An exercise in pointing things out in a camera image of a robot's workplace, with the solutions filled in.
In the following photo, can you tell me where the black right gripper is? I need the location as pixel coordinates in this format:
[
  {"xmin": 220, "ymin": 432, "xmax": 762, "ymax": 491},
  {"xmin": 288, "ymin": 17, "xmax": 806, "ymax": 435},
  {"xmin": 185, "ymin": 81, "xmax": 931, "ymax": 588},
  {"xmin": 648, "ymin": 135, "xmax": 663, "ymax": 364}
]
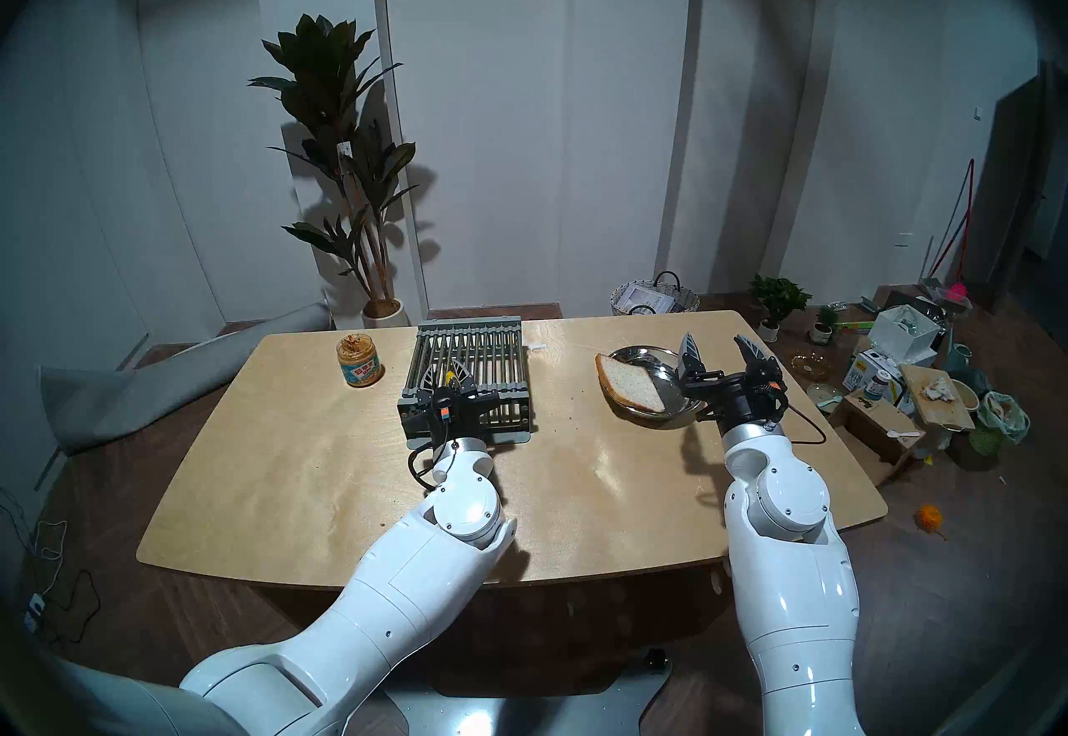
[{"xmin": 678, "ymin": 332, "xmax": 785, "ymax": 432}]

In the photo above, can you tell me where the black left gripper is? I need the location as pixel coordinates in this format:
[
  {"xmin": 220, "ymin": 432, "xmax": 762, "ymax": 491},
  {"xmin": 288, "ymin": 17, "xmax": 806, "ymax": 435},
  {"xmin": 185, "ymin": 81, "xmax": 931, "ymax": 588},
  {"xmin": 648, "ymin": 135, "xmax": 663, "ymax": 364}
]
[{"xmin": 417, "ymin": 363, "xmax": 502, "ymax": 444}]

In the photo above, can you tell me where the stainless steel bowl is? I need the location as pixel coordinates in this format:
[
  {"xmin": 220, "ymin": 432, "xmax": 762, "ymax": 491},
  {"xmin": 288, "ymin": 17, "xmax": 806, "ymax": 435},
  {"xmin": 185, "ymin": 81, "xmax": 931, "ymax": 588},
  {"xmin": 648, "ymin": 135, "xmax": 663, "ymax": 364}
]
[{"xmin": 607, "ymin": 344, "xmax": 710, "ymax": 428}]

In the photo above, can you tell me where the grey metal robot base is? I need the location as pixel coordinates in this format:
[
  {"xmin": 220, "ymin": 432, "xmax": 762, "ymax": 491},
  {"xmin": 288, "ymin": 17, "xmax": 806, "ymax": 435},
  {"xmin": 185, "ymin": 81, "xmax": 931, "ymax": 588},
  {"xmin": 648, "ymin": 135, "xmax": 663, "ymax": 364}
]
[{"xmin": 384, "ymin": 647, "xmax": 677, "ymax": 736}]

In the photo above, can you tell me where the open peanut butter jar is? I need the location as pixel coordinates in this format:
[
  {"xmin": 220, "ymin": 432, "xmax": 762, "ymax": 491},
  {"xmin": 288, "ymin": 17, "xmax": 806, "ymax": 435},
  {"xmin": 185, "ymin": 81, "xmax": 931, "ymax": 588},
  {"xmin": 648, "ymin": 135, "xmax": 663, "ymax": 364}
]
[{"xmin": 336, "ymin": 332, "xmax": 385, "ymax": 388}]

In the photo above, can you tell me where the white bread slice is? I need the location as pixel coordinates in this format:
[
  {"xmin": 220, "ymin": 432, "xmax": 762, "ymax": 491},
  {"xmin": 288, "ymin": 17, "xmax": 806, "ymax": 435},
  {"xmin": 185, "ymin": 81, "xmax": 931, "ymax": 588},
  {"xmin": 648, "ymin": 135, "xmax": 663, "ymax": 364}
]
[{"xmin": 595, "ymin": 353, "xmax": 668, "ymax": 413}]

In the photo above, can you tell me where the grey metal dish rack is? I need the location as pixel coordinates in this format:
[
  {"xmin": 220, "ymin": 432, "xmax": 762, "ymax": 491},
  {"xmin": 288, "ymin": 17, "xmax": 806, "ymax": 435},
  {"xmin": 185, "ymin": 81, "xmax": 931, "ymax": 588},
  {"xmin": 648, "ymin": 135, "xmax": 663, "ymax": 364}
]
[{"xmin": 396, "ymin": 316, "xmax": 535, "ymax": 450}]

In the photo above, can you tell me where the bushy small potted plant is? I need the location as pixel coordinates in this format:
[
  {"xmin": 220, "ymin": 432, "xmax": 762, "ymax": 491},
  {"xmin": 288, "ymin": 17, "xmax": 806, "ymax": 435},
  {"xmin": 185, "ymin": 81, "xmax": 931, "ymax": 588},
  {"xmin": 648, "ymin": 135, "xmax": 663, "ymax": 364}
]
[{"xmin": 748, "ymin": 273, "xmax": 813, "ymax": 343}]

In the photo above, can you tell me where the printed white carton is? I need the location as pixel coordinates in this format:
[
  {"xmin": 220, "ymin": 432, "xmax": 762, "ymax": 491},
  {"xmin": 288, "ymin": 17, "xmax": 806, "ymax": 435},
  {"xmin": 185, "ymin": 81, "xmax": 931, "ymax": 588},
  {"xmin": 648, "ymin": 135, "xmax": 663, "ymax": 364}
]
[{"xmin": 843, "ymin": 349, "xmax": 914, "ymax": 403}]

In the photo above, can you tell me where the brown cardboard box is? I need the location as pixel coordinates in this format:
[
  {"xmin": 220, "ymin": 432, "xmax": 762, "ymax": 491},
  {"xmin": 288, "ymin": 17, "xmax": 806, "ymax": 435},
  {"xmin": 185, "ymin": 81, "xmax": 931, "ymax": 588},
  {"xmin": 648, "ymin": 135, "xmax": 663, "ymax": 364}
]
[{"xmin": 830, "ymin": 388, "xmax": 925, "ymax": 487}]

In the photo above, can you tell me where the open white box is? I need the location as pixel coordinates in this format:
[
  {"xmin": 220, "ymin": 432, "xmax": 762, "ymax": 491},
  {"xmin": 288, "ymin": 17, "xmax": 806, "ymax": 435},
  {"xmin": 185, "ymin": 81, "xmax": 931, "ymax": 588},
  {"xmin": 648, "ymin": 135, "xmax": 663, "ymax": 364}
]
[{"xmin": 868, "ymin": 305, "xmax": 948, "ymax": 364}]

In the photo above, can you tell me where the wooden board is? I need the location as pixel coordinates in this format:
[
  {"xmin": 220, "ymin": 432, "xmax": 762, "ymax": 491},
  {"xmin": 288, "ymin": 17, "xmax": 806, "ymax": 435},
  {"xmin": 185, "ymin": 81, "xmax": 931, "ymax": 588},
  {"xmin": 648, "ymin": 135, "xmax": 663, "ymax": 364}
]
[{"xmin": 899, "ymin": 363, "xmax": 977, "ymax": 431}]

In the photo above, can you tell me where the rolled grey mat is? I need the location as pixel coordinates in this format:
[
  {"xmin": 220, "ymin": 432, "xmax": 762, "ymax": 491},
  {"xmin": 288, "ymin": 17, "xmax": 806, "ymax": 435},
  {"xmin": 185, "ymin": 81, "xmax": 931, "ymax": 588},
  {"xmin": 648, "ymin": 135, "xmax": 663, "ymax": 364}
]
[{"xmin": 40, "ymin": 302, "xmax": 333, "ymax": 456}]

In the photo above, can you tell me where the tall potted leafy plant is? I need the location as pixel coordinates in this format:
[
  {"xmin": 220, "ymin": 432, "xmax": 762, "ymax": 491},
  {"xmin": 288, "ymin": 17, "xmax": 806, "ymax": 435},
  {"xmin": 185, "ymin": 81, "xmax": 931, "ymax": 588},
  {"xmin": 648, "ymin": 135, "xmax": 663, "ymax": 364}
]
[{"xmin": 249, "ymin": 14, "xmax": 422, "ymax": 329}]

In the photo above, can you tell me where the dark door panel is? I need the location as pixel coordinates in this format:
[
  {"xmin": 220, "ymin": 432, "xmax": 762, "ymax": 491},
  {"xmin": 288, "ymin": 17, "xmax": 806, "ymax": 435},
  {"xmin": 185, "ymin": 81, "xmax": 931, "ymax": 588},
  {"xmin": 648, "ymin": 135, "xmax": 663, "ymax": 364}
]
[{"xmin": 980, "ymin": 59, "xmax": 1068, "ymax": 301}]

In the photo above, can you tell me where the wicker basket with handles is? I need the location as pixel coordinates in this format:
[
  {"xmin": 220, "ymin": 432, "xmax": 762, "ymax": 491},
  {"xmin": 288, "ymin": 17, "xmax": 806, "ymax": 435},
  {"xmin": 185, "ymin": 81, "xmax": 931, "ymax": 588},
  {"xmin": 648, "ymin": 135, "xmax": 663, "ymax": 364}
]
[{"xmin": 610, "ymin": 271, "xmax": 700, "ymax": 317}]

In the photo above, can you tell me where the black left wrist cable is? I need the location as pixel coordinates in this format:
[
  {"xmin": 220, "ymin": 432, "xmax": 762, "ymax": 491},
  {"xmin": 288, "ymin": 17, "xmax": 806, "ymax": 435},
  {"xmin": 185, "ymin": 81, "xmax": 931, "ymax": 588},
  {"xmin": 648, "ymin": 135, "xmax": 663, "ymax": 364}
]
[{"xmin": 407, "ymin": 441, "xmax": 458, "ymax": 491}]

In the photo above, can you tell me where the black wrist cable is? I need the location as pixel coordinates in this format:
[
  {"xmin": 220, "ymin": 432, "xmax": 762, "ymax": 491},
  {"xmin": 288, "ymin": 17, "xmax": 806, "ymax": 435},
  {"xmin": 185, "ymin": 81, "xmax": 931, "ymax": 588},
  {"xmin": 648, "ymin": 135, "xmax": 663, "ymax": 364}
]
[
  {"xmin": 407, "ymin": 441, "xmax": 458, "ymax": 491},
  {"xmin": 783, "ymin": 407, "xmax": 828, "ymax": 446}
]

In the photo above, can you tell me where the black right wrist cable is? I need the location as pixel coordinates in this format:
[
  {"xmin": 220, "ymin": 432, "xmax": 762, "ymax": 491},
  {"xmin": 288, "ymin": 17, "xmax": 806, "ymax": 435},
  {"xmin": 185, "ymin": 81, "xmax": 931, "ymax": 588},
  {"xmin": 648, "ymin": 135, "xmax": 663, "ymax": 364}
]
[{"xmin": 783, "ymin": 407, "xmax": 828, "ymax": 446}]

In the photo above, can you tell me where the red handled pink broom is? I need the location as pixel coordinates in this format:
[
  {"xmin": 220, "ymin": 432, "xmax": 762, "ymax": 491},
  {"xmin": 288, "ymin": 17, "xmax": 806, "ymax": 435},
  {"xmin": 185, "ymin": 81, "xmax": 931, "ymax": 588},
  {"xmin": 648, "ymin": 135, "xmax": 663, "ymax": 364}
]
[{"xmin": 918, "ymin": 159, "xmax": 975, "ymax": 306}]

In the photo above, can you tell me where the black floor cable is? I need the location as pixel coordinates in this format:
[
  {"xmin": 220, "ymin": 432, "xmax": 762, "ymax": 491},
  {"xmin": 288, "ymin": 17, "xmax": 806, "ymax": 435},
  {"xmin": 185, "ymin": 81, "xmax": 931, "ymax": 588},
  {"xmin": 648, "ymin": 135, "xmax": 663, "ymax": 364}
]
[{"xmin": 33, "ymin": 568, "xmax": 103, "ymax": 648}]

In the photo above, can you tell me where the white floor cable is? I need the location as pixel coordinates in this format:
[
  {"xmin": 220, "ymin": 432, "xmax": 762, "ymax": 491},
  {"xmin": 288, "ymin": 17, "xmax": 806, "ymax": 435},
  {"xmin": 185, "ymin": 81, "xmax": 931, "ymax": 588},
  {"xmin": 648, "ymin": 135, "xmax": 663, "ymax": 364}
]
[{"xmin": 0, "ymin": 488, "xmax": 69, "ymax": 603}]

